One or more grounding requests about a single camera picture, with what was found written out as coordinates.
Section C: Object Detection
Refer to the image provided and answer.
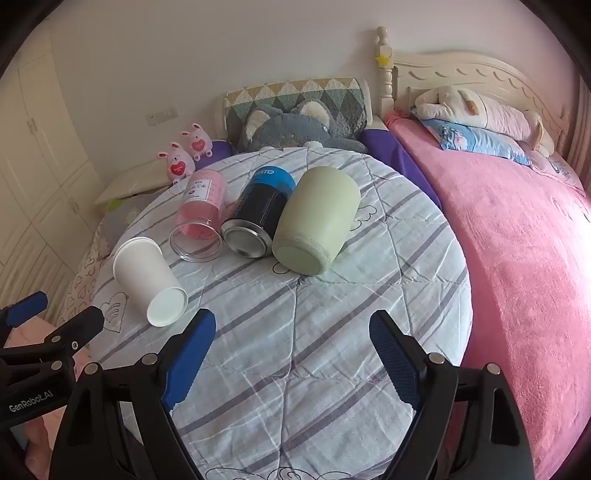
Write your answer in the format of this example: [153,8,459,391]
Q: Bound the pink bunny figure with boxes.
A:
[157,141,195,185]
[181,123,213,163]

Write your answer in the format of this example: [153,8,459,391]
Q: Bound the purple bed sheet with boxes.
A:
[360,128,443,206]

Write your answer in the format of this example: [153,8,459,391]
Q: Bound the pink glass cup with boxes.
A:
[169,169,228,264]

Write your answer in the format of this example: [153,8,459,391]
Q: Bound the heart print sheet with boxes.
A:
[54,220,122,333]

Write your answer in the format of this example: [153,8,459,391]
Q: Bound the striped white quilt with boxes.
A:
[90,147,472,480]

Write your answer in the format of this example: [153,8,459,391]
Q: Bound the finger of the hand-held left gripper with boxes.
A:
[0,291,49,342]
[0,305,105,370]

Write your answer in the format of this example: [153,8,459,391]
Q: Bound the cream wooden headboard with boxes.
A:
[373,26,583,162]

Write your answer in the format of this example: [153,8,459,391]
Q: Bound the pale green cup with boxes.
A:
[271,166,361,275]

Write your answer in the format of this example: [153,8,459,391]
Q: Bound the white plush toy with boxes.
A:
[411,86,555,153]

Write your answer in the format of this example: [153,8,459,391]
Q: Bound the blue printed pillow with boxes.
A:
[418,117,534,167]

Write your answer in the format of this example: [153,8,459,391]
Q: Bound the patchwork cushion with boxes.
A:
[223,78,373,141]

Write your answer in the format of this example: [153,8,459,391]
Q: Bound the grey plush toy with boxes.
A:
[237,99,368,153]

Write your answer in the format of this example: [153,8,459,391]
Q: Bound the pink fleece blanket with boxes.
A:
[384,110,591,480]

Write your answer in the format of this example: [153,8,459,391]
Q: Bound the black and blue can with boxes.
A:
[221,165,297,257]

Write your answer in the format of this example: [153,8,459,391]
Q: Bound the wall socket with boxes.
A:
[147,107,179,125]

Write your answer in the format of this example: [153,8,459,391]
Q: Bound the white wardrobe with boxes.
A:
[0,48,105,319]

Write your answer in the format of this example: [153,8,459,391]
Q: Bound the white paper cup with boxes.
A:
[113,237,188,328]

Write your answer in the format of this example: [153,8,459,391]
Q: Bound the cream pillow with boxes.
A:
[95,159,174,206]

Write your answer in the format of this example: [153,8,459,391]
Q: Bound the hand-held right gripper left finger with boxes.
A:
[49,309,217,480]

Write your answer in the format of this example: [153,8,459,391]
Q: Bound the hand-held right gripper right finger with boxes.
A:
[368,309,536,480]

